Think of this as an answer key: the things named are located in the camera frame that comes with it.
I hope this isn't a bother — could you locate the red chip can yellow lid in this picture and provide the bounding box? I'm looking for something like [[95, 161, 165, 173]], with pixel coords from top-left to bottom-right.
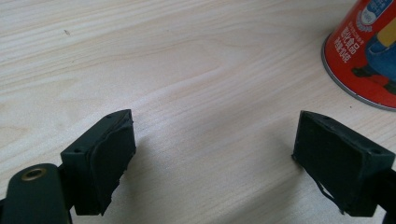
[[320, 0, 396, 112]]

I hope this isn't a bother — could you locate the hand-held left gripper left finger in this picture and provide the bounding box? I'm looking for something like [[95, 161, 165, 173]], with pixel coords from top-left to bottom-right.
[[60, 108, 137, 217]]

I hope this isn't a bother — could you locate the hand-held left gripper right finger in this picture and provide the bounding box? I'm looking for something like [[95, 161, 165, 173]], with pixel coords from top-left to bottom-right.
[[291, 110, 396, 217]]

